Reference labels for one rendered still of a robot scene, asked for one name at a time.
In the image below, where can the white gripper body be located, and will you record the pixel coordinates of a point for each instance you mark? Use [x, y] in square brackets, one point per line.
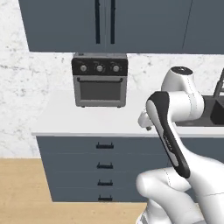
[143, 119]

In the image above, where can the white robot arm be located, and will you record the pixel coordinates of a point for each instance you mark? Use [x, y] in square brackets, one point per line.
[180, 105]

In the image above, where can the toaster oven glass door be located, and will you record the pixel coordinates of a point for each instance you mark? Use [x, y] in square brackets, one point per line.
[100, 92]

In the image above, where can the silver toaster oven knob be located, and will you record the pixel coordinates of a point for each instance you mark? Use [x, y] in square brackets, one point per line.
[99, 68]
[116, 68]
[83, 68]

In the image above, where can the grey toaster oven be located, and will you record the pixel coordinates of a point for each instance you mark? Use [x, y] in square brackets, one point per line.
[99, 62]

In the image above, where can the blue-grey base cupboard door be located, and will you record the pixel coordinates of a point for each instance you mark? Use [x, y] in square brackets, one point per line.
[204, 148]

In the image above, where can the black sink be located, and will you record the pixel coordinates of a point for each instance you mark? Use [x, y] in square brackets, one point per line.
[214, 112]

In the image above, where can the blue-grey drawer front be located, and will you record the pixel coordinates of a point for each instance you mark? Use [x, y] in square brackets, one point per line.
[70, 164]
[73, 180]
[75, 194]
[67, 145]

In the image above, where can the black tap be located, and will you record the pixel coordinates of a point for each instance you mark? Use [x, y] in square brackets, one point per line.
[218, 84]

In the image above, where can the blue-grey wall cupboard door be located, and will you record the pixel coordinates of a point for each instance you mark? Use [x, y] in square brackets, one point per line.
[58, 23]
[207, 26]
[148, 23]

